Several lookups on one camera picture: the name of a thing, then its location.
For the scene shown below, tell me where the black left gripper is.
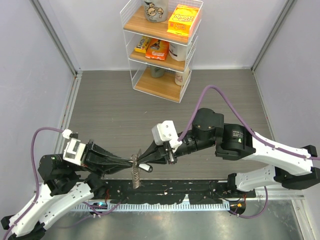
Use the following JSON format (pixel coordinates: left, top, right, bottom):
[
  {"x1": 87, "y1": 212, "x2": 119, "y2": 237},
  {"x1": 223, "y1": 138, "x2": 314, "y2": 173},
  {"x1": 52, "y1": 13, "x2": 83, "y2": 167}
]
[{"x1": 69, "y1": 137, "x2": 134, "y2": 178}]

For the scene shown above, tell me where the key with black tag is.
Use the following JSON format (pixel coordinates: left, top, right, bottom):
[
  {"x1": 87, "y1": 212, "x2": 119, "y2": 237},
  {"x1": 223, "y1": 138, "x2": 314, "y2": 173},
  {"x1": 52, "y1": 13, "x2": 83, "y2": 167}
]
[{"x1": 138, "y1": 163, "x2": 153, "y2": 173}]

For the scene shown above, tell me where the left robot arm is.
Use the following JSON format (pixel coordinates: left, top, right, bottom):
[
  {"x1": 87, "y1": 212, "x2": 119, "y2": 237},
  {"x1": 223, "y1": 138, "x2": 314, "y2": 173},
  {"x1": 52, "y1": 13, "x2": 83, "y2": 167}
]
[{"x1": 1, "y1": 138, "x2": 133, "y2": 240}]

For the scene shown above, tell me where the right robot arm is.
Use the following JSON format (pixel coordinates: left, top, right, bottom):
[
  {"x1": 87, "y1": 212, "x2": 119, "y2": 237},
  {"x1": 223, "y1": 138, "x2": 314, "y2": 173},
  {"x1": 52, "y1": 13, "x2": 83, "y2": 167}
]
[{"x1": 136, "y1": 108, "x2": 320, "y2": 197}]

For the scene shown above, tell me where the white cup red print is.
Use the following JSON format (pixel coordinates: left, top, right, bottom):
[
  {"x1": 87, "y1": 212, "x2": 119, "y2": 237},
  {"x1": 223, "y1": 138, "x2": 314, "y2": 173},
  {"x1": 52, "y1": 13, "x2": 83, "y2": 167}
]
[{"x1": 174, "y1": 67, "x2": 190, "y2": 86}]

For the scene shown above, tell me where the green grey cup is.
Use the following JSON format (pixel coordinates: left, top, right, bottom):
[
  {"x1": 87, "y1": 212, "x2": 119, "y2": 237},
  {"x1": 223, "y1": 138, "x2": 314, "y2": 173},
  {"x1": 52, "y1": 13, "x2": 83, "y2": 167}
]
[{"x1": 149, "y1": 65, "x2": 165, "y2": 78}]

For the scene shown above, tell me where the white pouch with label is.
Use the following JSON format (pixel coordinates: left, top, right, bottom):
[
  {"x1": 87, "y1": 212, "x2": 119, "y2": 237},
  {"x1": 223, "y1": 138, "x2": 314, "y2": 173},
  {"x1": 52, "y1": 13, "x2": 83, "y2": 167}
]
[{"x1": 168, "y1": 42, "x2": 191, "y2": 62}]

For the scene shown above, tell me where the orange snack bag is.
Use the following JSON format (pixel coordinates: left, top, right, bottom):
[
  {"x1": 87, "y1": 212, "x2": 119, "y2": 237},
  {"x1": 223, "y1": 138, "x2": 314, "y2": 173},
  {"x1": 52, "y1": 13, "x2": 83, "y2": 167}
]
[{"x1": 145, "y1": 38, "x2": 170, "y2": 61}]

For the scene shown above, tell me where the yellow candy bag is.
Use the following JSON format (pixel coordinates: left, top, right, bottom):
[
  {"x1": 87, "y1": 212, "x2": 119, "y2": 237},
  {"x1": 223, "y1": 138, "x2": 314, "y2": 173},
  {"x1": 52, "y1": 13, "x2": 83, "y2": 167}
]
[{"x1": 134, "y1": 35, "x2": 152, "y2": 54}]

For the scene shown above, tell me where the yellow orange snack box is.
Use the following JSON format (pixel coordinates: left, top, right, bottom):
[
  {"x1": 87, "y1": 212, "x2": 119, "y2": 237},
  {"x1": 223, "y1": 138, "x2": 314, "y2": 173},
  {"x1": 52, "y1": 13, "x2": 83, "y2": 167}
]
[{"x1": 167, "y1": 4, "x2": 200, "y2": 37}]

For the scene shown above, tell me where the grey cartoon mug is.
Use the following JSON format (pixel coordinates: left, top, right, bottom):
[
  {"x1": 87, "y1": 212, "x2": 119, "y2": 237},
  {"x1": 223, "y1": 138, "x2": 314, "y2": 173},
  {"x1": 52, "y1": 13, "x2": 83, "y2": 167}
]
[{"x1": 141, "y1": 0, "x2": 169, "y2": 23}]

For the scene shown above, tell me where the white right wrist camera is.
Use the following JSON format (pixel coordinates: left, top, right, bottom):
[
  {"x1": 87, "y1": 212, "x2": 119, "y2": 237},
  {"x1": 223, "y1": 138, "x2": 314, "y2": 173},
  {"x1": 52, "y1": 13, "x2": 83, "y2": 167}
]
[{"x1": 151, "y1": 120, "x2": 182, "y2": 149}]

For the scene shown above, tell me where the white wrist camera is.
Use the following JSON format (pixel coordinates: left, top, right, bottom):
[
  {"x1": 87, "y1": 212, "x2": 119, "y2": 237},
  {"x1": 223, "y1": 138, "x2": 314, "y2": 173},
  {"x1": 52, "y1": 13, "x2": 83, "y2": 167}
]
[
  {"x1": 62, "y1": 129, "x2": 86, "y2": 166},
  {"x1": 151, "y1": 120, "x2": 182, "y2": 149}
]

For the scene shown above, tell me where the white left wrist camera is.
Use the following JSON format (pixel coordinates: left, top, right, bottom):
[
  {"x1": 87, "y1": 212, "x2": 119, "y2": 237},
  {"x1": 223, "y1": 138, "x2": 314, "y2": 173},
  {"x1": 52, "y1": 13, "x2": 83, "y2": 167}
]
[{"x1": 62, "y1": 129, "x2": 86, "y2": 166}]

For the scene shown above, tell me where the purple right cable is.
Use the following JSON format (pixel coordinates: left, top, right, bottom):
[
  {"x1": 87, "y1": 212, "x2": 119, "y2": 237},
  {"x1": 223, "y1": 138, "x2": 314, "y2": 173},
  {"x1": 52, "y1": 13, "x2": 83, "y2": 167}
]
[{"x1": 177, "y1": 84, "x2": 320, "y2": 161}]

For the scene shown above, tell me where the slotted cable duct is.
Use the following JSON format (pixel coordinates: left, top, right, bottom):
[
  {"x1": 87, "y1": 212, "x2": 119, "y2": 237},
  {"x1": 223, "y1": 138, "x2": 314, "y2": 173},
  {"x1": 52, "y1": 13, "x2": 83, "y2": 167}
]
[{"x1": 74, "y1": 201, "x2": 231, "y2": 213}]

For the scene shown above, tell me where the white wire shelf rack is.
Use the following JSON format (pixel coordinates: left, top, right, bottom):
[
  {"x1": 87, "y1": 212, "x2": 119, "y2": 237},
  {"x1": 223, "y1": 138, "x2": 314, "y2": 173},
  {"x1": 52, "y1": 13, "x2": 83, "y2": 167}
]
[{"x1": 120, "y1": 0, "x2": 203, "y2": 103}]

